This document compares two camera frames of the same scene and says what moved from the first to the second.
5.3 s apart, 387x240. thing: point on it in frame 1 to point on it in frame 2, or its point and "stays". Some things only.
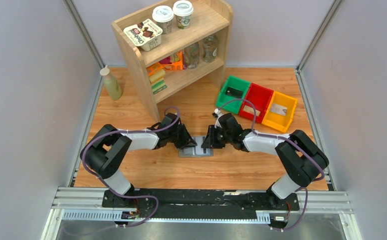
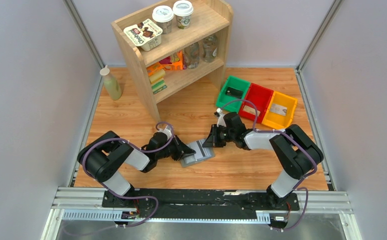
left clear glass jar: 192,55 stays
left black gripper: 182,136 to 176,149
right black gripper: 215,136 stays
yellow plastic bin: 280,122 stays
